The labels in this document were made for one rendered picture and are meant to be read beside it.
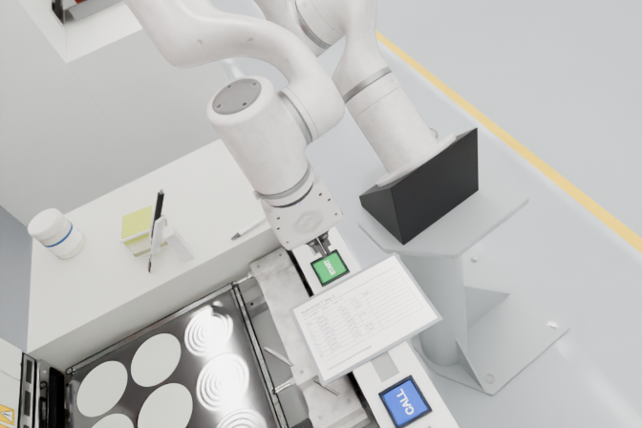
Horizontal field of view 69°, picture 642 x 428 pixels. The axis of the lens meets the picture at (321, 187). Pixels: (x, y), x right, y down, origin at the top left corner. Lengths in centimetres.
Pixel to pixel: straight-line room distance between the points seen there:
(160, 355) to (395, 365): 45
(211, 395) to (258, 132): 52
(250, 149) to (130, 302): 54
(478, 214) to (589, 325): 91
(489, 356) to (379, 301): 101
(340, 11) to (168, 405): 78
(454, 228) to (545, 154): 135
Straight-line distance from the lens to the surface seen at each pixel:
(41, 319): 111
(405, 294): 79
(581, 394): 177
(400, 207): 92
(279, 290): 95
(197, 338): 95
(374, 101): 94
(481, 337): 179
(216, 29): 58
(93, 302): 105
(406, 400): 73
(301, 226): 67
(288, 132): 55
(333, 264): 84
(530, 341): 180
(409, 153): 94
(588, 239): 206
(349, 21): 95
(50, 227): 111
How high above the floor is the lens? 165
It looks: 46 degrees down
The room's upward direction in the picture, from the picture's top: 21 degrees counter-clockwise
